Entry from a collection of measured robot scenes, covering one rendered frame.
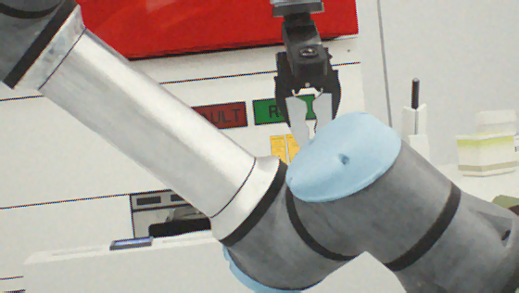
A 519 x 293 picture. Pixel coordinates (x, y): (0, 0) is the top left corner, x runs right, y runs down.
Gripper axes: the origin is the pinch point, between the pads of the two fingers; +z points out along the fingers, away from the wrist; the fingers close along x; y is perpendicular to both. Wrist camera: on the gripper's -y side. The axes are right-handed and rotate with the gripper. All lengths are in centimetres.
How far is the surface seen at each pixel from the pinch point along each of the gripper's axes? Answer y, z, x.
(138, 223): 56, 14, 29
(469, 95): 208, 3, -67
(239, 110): 58, -5, 9
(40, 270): -5.2, 11.1, 37.5
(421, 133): 25.9, 1.0, -19.3
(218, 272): -4.8, 14.1, 14.6
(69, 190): 57, 7, 41
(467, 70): 208, -4, -67
